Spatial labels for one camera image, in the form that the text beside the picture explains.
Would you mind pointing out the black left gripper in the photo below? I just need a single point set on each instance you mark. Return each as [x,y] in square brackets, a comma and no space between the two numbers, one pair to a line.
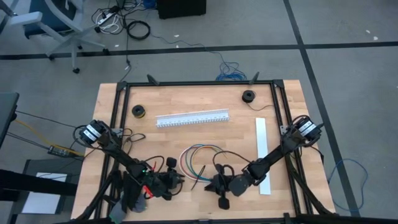
[160,185]

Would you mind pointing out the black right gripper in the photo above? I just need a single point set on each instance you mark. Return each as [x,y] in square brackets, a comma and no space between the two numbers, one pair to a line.
[226,184]

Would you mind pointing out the black zip tie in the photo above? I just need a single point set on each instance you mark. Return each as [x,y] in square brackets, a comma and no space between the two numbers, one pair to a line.
[198,177]

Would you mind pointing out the white raceway cover strip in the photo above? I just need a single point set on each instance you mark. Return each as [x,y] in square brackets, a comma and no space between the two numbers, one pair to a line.
[261,137]

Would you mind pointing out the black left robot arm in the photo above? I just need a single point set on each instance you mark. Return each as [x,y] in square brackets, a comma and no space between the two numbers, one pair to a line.
[121,154]

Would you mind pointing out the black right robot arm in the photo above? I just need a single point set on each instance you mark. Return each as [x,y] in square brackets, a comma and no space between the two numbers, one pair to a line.
[273,157]

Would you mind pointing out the black work glove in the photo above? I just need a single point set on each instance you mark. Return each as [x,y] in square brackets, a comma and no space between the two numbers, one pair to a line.
[139,203]
[117,213]

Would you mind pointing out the small black electronics box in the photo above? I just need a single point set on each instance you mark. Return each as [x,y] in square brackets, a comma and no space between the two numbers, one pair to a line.
[57,151]

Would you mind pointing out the white paper sheet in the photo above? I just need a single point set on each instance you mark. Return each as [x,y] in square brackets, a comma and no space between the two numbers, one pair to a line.
[43,202]

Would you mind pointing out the black flat crossbar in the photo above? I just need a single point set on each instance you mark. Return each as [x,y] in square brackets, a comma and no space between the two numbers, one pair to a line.
[31,183]

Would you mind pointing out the grey cabinet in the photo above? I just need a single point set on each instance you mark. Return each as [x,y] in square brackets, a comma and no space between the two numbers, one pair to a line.
[31,165]

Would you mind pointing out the black computer case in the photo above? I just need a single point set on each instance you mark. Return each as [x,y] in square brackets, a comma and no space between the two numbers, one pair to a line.
[180,7]

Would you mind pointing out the white power strip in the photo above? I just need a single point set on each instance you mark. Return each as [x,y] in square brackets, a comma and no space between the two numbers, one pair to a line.
[105,18]

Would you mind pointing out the black side desk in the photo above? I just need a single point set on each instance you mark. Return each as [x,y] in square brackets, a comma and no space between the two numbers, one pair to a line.
[7,115]

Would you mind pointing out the grey office chair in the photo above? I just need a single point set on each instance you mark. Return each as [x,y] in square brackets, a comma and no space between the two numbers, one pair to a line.
[49,15]

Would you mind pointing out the black aluminium frame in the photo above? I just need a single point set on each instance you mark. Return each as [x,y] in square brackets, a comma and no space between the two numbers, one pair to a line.
[199,83]

